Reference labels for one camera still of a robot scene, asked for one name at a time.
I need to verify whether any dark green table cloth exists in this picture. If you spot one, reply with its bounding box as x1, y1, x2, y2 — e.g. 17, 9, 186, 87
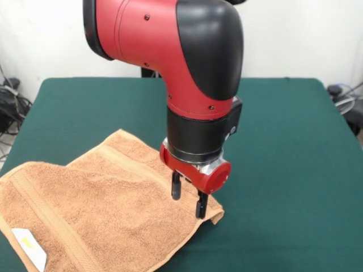
0, 76, 363, 272

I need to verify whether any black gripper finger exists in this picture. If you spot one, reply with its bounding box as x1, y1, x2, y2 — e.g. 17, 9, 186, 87
195, 190, 210, 219
171, 171, 182, 201

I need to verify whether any black cable tangle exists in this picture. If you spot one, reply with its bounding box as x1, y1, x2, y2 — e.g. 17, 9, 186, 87
0, 84, 33, 137

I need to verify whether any orange terry towel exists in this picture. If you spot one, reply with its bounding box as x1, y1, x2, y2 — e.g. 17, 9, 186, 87
0, 129, 225, 272

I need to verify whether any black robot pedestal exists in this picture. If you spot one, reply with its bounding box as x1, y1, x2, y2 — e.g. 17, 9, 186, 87
141, 67, 163, 78

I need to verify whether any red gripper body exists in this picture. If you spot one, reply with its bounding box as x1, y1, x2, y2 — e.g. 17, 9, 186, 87
158, 137, 232, 196

